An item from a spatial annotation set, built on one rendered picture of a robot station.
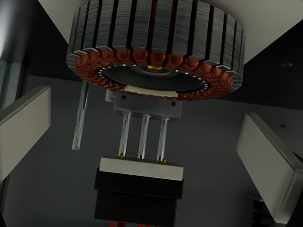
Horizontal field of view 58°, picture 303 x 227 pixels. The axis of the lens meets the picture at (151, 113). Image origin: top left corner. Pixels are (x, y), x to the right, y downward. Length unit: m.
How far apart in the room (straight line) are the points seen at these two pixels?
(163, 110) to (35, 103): 0.17
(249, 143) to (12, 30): 0.22
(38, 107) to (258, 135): 0.13
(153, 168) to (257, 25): 0.11
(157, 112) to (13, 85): 0.20
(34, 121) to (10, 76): 0.24
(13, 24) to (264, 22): 0.20
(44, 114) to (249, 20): 0.13
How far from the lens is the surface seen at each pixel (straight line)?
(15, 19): 0.26
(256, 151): 0.17
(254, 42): 0.20
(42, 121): 0.18
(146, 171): 0.20
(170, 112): 0.30
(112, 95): 0.31
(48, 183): 0.45
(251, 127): 0.18
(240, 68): 0.16
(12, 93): 0.40
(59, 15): 0.20
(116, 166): 0.20
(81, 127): 0.25
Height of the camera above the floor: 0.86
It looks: 7 degrees down
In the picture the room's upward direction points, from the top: 173 degrees counter-clockwise
